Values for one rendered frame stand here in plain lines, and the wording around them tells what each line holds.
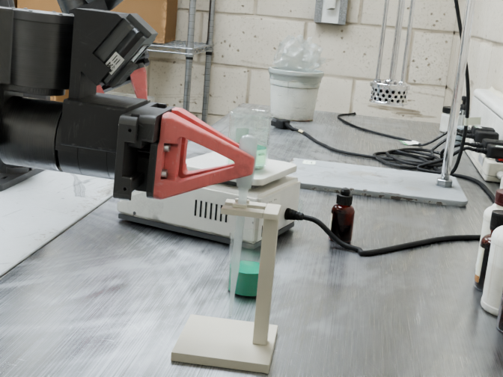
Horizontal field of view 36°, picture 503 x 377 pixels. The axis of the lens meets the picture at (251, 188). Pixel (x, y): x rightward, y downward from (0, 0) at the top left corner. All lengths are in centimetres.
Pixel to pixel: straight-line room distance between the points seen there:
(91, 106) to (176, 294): 24
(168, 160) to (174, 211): 34
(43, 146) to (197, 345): 20
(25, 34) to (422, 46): 280
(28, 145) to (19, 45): 8
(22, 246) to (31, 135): 29
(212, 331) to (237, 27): 276
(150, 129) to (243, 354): 20
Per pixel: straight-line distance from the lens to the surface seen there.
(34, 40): 62
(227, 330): 68
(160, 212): 96
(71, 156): 62
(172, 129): 60
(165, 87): 346
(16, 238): 92
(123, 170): 59
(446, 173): 133
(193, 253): 89
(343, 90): 334
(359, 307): 78
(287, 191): 96
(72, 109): 61
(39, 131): 63
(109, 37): 61
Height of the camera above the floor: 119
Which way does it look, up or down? 14 degrees down
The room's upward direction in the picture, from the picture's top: 5 degrees clockwise
